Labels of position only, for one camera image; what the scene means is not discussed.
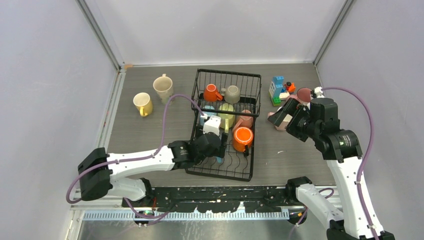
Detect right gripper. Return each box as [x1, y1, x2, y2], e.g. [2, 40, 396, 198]
[268, 97, 321, 142]

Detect light blue mug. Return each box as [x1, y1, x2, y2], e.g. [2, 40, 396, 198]
[199, 105, 217, 126]

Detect orange mug front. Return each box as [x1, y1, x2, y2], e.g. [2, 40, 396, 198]
[232, 127, 254, 157]

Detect orange mug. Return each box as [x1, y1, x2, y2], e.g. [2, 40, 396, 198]
[203, 84, 223, 102]
[232, 127, 254, 157]

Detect cream floral tall mug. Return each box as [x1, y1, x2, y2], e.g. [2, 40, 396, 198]
[152, 73, 174, 105]

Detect yellow mug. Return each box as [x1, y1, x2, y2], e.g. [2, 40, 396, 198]
[133, 92, 153, 117]

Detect pink faceted mug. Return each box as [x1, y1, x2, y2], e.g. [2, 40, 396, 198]
[267, 112, 293, 131]

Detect pink round mug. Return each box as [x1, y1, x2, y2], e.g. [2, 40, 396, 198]
[286, 87, 312, 105]

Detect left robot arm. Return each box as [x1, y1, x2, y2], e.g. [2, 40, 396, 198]
[77, 132, 228, 207]

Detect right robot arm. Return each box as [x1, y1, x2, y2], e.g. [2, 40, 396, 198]
[267, 97, 395, 240]

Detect toy block building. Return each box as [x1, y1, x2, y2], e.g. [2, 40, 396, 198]
[268, 76, 292, 107]

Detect toy figure orange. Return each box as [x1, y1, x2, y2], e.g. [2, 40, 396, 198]
[285, 81, 296, 94]

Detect light green mug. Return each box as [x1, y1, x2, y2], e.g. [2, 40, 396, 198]
[218, 103, 236, 134]

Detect salmon pink mug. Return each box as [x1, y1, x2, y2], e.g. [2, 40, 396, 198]
[232, 115, 254, 133]

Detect orange mug on shelf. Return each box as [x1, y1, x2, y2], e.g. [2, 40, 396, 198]
[203, 84, 223, 102]

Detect grey mug on shelf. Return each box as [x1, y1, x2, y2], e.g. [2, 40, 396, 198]
[220, 85, 241, 104]

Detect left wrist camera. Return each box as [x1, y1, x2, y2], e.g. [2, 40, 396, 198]
[200, 112, 221, 136]

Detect black wire dish rack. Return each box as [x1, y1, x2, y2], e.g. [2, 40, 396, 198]
[186, 68, 262, 182]

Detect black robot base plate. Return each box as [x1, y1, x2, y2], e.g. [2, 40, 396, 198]
[130, 186, 304, 213]

